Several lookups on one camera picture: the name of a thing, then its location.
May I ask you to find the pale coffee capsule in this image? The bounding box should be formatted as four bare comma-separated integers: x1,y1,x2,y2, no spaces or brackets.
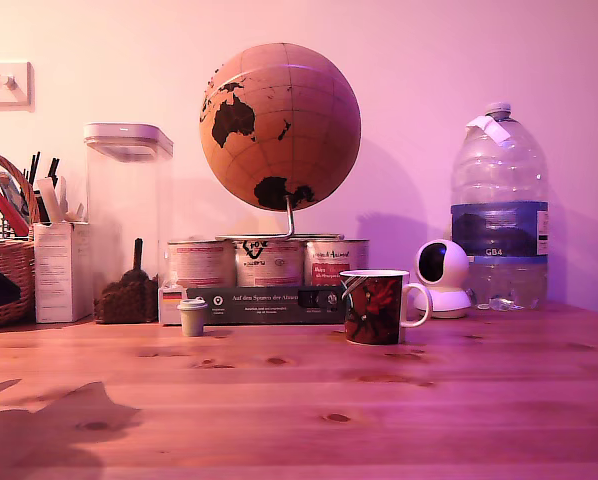
177,296,209,337

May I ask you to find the white printed carton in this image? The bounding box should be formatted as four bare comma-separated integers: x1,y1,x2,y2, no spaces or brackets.
32,221,94,324

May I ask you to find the red flat packet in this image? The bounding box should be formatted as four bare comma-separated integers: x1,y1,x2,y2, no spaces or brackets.
0,179,32,237

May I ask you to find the grey blue packet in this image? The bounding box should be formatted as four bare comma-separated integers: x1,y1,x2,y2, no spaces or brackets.
0,171,30,215

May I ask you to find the white paper strip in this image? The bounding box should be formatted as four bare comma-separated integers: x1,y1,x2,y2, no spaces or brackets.
34,174,63,224

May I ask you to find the clear jar with white lid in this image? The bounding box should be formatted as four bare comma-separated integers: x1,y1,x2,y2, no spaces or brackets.
82,122,174,324

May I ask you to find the small white box with flag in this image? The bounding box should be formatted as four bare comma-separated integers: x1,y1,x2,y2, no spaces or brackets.
158,284,188,327

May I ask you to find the tin can with pale label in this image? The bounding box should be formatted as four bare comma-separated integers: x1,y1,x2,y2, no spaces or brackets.
167,238,236,289

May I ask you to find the dark flat printed box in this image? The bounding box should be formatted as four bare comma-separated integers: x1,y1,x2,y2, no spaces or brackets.
185,285,348,325

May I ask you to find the tin can with black logo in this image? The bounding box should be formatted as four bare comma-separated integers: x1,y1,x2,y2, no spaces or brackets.
233,238,305,288

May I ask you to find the tin can with red label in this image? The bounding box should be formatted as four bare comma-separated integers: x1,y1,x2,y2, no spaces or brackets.
303,238,371,288

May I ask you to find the cork globe on metal stand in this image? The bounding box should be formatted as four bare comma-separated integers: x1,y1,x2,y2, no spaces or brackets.
197,42,363,242

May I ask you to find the large clear water bottle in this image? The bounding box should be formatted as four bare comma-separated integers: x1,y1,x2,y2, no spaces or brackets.
450,101,550,311

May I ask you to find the wicker basket with handle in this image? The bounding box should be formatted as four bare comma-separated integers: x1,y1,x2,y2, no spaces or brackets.
0,147,41,329

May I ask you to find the white wall switch plate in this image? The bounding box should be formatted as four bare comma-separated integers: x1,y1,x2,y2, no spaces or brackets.
0,61,35,112

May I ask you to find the dark red mug, white handle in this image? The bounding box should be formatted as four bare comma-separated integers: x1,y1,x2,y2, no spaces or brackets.
338,269,433,346

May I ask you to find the small white round camera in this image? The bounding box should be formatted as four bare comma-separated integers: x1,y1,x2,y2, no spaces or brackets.
412,238,473,320

